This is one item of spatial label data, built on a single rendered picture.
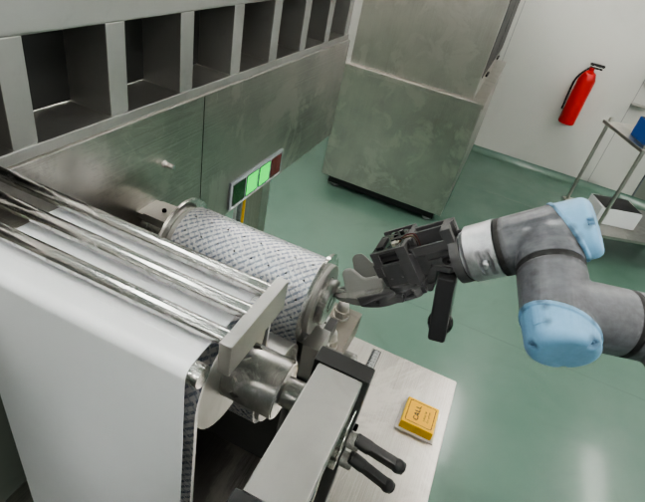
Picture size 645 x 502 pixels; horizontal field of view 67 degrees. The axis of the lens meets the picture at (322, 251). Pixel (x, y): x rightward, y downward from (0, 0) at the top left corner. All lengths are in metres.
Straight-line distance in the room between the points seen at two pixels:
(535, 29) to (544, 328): 4.63
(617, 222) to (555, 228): 3.50
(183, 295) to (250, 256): 0.29
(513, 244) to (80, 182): 0.56
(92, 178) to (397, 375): 0.78
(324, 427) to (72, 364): 0.24
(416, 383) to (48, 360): 0.84
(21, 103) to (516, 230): 0.58
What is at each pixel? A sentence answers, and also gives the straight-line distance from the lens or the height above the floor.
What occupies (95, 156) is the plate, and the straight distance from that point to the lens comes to 0.74.
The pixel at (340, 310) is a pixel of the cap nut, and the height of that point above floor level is 1.06.
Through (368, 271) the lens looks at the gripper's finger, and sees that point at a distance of 0.74.
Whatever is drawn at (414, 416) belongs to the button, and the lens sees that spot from 1.09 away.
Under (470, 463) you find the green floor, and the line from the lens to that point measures 2.28.
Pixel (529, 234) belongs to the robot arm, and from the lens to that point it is 0.61.
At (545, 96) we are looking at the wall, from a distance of 5.18.
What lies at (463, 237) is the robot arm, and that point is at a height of 1.44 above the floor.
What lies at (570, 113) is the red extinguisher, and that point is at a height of 0.66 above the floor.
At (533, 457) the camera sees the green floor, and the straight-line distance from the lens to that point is 2.45.
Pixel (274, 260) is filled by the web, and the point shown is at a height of 1.31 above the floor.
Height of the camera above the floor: 1.74
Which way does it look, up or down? 35 degrees down
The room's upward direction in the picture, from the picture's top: 13 degrees clockwise
